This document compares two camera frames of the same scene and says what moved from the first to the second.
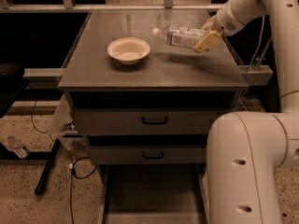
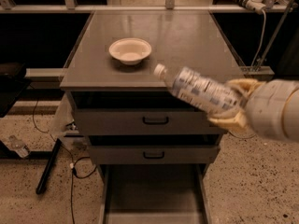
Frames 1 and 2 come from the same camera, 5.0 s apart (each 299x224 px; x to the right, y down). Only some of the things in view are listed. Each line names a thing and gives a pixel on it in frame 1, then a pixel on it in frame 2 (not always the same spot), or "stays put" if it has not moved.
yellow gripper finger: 208,25 -> 246,84
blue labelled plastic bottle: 177,35 -> 201,89
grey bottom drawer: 152,193 stays put
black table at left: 12,84 stays put
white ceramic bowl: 128,50 stays put
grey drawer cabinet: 148,109 stays put
